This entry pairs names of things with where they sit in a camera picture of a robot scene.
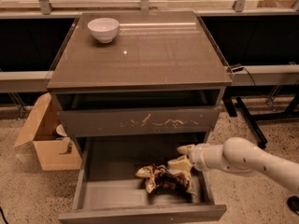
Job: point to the scratched grey upper drawer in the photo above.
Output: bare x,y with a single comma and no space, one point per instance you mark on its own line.
132,113

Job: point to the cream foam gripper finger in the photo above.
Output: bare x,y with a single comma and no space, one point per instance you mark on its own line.
181,163
185,150

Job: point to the grey drawer cabinet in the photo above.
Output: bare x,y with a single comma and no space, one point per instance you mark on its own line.
153,51

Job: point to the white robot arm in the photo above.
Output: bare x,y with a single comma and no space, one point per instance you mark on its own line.
238,156

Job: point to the black metal stand base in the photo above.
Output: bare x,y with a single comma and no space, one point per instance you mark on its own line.
289,113

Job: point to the open grey lower drawer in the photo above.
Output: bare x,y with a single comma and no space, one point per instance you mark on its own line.
108,192

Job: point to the metal window railing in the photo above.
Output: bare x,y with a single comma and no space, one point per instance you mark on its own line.
143,0

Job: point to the black and white shoe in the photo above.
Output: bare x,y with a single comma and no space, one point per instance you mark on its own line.
293,204

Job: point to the open cardboard box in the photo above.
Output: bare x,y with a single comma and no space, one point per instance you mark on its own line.
42,129

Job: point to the brown chip bag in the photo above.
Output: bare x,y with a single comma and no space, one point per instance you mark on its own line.
166,177

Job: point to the white ceramic bowl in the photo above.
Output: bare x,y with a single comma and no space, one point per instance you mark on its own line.
104,30

